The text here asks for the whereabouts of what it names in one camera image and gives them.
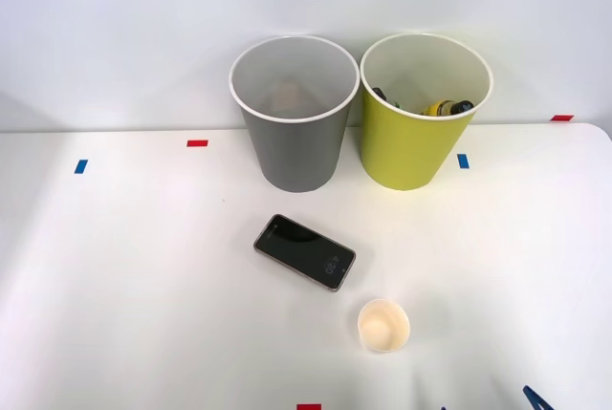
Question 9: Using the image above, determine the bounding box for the black smartphone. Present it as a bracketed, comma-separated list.
[252, 213, 358, 293]

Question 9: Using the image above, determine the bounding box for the yellow-green plastic waste bin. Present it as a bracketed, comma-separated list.
[360, 32, 494, 192]

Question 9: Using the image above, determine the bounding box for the yellow bottle with black cap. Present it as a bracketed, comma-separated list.
[420, 98, 475, 118]

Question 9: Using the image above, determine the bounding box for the small cream paper cup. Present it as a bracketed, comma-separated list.
[357, 298, 412, 355]

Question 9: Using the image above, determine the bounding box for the grey plastic waste bin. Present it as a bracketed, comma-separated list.
[228, 34, 361, 194]

